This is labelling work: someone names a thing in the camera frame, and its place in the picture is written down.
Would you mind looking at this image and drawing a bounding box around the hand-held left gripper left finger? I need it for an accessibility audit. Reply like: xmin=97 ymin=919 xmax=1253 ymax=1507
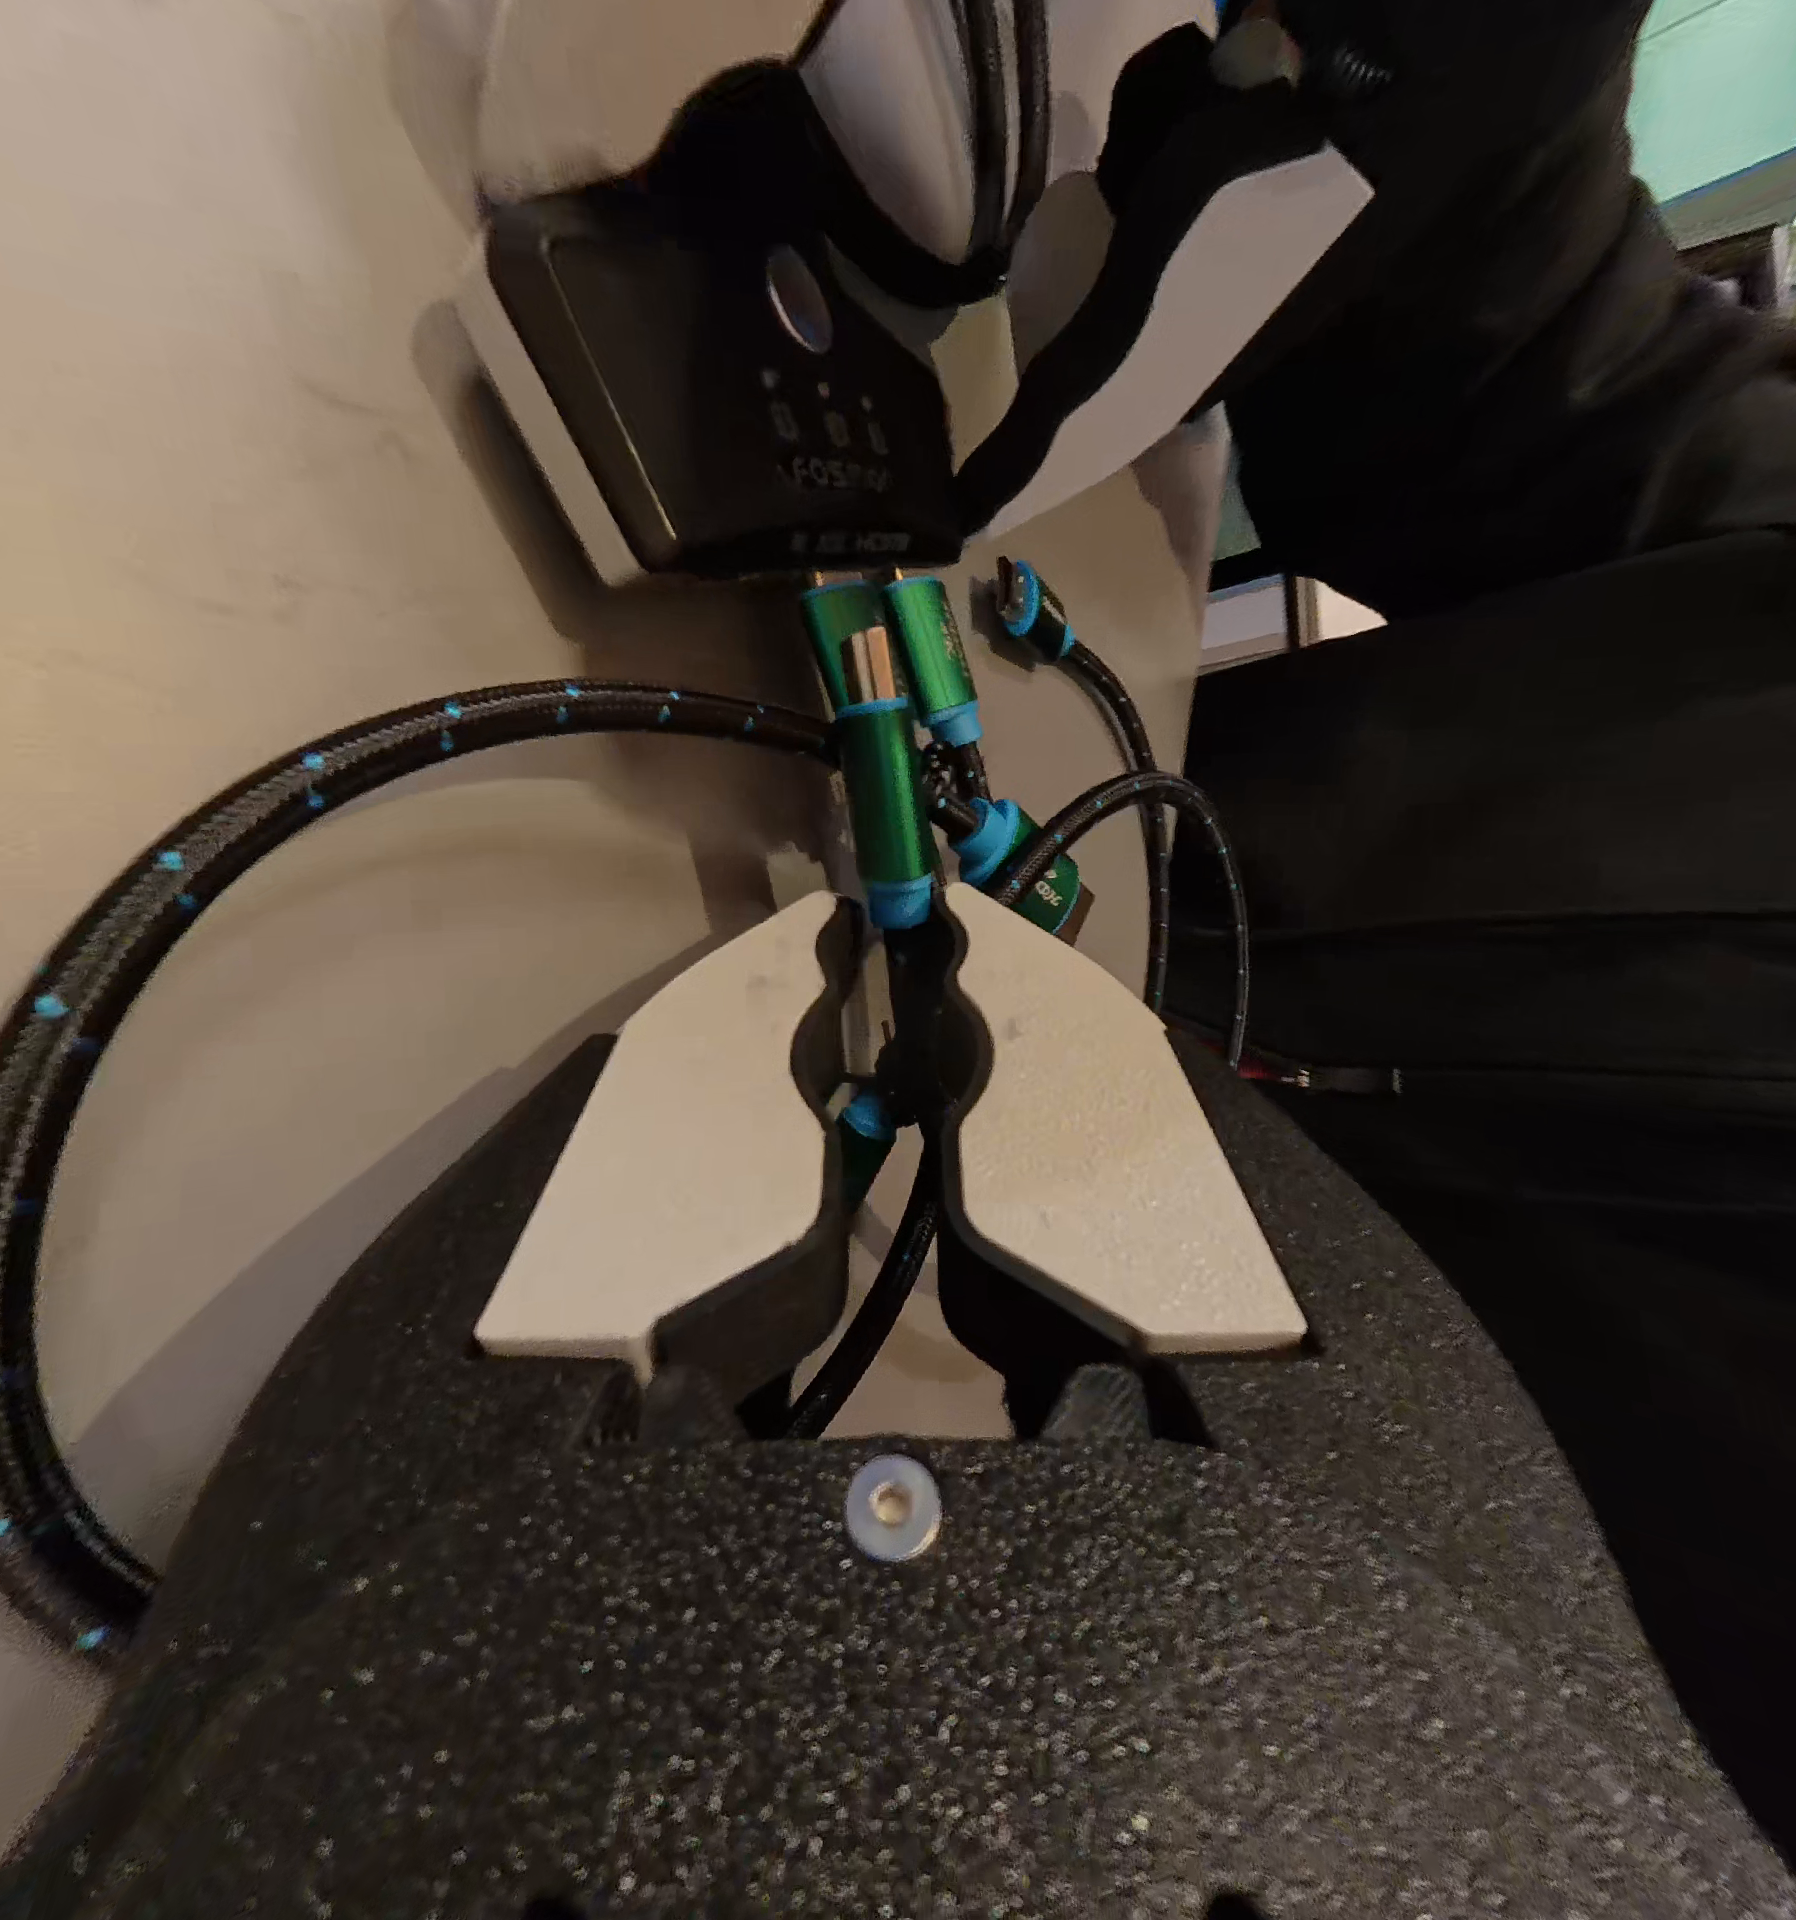
xmin=471 ymin=887 xmax=862 ymax=1420

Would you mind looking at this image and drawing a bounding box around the person's right forearm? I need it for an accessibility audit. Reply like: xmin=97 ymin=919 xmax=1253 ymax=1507
xmin=1242 ymin=196 xmax=1796 ymax=632

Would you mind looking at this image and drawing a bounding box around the plain black braided cable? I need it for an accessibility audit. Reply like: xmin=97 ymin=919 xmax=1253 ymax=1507
xmin=950 ymin=0 xmax=1056 ymax=302

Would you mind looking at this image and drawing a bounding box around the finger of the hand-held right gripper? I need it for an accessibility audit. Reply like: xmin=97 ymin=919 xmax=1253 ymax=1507
xmin=959 ymin=22 xmax=1382 ymax=542
xmin=480 ymin=0 xmax=1022 ymax=309

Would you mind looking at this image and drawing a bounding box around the silver black port switch box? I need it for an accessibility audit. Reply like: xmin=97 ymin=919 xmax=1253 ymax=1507
xmin=417 ymin=196 xmax=990 ymax=590

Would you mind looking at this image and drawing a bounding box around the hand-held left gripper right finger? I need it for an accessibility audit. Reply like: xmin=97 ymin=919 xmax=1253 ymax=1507
xmin=935 ymin=881 xmax=1312 ymax=1427

